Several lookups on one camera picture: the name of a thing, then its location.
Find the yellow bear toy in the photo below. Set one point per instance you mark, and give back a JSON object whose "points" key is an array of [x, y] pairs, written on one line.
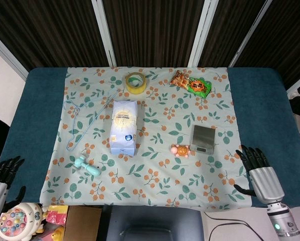
{"points": [[56, 233]]}

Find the small pink orange turtle toy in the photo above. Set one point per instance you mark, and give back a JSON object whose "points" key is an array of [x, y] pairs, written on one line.
{"points": [[180, 150]]}

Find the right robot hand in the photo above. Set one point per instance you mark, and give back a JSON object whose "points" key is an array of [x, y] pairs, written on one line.
{"points": [[264, 179]]}

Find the floral patterned tablecloth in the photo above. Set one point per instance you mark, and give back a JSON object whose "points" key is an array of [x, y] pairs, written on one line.
{"points": [[150, 135]]}

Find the teal toy hammer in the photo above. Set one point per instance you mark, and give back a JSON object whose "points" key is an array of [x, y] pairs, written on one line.
{"points": [[86, 166]]}

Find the brown cardboard box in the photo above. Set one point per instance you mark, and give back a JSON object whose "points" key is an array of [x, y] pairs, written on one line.
{"points": [[82, 223]]}

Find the dark blue chair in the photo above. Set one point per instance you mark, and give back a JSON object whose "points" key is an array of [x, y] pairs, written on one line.
{"points": [[153, 223]]}

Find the silver kitchen scale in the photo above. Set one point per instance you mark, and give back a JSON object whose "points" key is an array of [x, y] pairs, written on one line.
{"points": [[203, 138]]}

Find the yellow packing tape roll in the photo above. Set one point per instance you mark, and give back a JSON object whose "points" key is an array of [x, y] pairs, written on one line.
{"points": [[136, 83]]}

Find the white blue paper bag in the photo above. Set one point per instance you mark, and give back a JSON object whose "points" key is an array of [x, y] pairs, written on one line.
{"points": [[123, 126]]}

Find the orange green snack packet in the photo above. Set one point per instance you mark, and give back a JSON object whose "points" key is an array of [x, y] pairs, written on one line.
{"points": [[191, 83]]}

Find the dark slatted folding screen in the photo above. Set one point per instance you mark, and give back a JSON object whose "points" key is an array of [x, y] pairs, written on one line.
{"points": [[150, 32]]}

